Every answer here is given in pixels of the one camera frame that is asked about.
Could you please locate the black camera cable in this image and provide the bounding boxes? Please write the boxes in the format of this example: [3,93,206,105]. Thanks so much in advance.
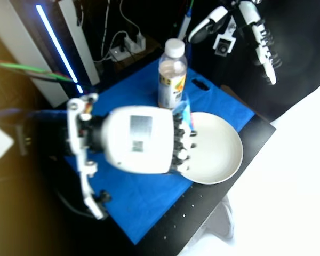
[54,186,97,218]

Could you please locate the white and blue pole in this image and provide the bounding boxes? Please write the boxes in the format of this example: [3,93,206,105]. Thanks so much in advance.
[177,0,194,41]

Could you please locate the orange drink bottle white cap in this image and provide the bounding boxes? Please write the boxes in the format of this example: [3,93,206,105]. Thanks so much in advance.
[157,38,189,110]

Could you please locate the white round plate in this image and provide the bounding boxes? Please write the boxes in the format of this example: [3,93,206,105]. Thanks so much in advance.
[181,111,244,185]

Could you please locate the grey fabric piece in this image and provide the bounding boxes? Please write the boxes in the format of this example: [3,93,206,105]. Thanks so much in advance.
[204,196,235,242]

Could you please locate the white power cable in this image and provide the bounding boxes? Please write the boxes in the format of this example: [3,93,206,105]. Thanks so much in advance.
[119,0,142,38]
[100,0,110,55]

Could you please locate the white column blue light strip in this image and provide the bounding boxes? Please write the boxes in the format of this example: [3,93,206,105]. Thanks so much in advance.
[0,0,101,109]

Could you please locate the white power strip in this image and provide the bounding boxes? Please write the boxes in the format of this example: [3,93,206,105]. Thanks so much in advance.
[109,31,147,61]

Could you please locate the blue snack packet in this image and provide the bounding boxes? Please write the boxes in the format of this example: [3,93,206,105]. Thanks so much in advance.
[172,94,197,134]

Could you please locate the red and green wires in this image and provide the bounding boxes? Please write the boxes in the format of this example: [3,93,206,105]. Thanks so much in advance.
[0,60,74,84]

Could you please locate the blue cloth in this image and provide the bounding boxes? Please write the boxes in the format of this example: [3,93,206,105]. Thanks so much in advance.
[63,57,257,246]

